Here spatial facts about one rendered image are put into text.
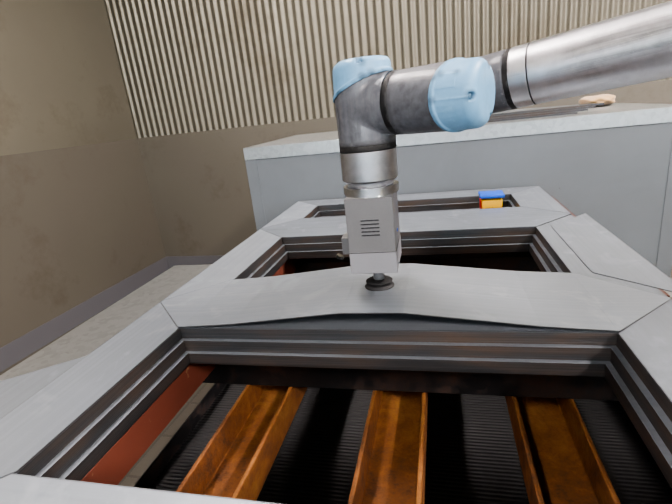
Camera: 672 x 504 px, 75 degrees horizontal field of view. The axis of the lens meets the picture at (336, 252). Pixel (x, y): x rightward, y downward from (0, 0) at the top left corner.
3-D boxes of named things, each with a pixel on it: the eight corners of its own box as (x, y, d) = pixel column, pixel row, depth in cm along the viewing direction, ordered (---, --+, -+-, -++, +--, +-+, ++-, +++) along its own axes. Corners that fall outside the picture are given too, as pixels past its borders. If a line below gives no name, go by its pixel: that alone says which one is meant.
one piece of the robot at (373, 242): (332, 163, 64) (344, 267, 69) (318, 173, 56) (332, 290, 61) (399, 157, 62) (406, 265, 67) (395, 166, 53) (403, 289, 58)
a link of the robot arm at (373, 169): (334, 155, 55) (346, 149, 62) (338, 191, 56) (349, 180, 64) (394, 150, 53) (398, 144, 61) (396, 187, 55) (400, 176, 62)
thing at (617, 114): (245, 160, 147) (242, 148, 146) (297, 143, 203) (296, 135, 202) (691, 120, 116) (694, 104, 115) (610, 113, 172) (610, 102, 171)
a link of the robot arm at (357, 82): (374, 51, 48) (316, 64, 54) (382, 152, 52) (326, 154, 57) (408, 53, 54) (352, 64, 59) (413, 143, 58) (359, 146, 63)
